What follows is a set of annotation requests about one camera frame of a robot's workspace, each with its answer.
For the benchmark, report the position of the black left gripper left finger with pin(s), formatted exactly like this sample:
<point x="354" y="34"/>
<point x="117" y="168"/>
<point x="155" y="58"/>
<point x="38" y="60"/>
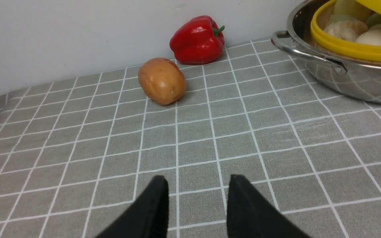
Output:
<point x="146" y="217"/>

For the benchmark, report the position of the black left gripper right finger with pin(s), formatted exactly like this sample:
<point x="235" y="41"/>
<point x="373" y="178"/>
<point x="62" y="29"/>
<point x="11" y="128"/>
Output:
<point x="250" y="215"/>

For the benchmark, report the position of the bamboo steamer basket yellow rim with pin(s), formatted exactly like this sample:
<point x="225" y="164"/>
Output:
<point x="342" y="48"/>

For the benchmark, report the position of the stainless steel pot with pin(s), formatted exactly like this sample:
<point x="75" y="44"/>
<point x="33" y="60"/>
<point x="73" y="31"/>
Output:
<point x="356" y="78"/>

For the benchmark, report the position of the grey checkered tablecloth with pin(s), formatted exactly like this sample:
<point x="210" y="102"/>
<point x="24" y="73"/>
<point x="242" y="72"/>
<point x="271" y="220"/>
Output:
<point x="74" y="154"/>

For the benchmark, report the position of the brown potato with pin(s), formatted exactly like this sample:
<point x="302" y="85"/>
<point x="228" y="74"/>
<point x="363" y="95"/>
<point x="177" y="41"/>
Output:
<point x="162" y="81"/>

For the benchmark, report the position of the red bell pepper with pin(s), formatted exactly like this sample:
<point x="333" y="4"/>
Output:
<point x="199" y="41"/>

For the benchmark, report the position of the white pleated dumpling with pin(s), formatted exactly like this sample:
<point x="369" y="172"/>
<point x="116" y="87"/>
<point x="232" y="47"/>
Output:
<point x="348" y="30"/>

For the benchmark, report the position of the pale green round bun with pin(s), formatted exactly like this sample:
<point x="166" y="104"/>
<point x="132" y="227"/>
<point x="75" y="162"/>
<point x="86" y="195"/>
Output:
<point x="352" y="8"/>

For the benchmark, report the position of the green dumpling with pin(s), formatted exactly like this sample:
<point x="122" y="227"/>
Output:
<point x="373" y="20"/>

